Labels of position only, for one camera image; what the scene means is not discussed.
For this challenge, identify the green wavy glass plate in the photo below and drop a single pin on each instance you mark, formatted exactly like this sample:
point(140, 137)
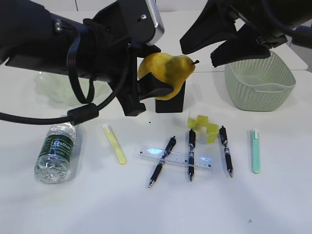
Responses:
point(58, 91)

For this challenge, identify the yellow utility knife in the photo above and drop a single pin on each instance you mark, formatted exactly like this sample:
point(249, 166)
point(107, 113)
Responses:
point(115, 145)

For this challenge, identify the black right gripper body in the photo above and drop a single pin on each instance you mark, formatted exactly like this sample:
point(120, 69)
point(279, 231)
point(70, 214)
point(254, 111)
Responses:
point(252, 22)

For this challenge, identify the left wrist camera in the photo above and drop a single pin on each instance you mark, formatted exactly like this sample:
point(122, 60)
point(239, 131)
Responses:
point(143, 20)

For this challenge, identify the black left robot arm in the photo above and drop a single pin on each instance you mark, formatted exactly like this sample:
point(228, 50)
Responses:
point(33, 38)

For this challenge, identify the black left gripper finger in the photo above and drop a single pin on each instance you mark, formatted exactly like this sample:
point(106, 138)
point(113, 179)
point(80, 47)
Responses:
point(151, 87)

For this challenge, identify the clear plastic ruler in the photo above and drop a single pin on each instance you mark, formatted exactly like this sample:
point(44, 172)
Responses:
point(174, 158)

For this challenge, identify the green woven plastic basket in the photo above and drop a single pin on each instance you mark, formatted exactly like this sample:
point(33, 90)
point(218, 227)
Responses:
point(259, 85)

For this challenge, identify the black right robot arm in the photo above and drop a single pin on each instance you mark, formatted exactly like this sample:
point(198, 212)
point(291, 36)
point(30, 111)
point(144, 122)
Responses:
point(289, 17)

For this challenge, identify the black pen middle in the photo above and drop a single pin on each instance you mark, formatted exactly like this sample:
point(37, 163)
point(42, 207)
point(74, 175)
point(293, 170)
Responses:
point(191, 146)

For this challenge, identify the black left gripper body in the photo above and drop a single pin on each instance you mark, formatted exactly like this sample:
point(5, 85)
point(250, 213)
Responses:
point(116, 56)

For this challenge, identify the black pen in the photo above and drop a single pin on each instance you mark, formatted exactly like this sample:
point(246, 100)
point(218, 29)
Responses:
point(224, 142)
point(191, 146)
point(167, 151)

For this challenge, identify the yellow pear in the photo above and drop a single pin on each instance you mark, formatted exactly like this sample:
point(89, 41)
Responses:
point(173, 70)

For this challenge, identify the black pen right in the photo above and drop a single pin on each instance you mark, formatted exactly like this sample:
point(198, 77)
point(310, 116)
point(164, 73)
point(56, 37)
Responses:
point(224, 142)

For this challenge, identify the clear water bottle green label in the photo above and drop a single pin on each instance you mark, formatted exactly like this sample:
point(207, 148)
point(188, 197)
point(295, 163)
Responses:
point(53, 162)

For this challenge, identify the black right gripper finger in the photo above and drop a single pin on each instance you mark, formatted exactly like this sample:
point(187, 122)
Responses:
point(236, 50)
point(215, 23)

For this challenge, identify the black square pen holder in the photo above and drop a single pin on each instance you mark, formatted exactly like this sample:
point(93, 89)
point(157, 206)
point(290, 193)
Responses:
point(174, 105)

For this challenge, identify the yellow waste paper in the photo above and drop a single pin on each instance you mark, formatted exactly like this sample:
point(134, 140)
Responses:
point(206, 131)

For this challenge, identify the black pen left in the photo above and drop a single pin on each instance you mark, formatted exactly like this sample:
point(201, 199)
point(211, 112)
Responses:
point(167, 151)

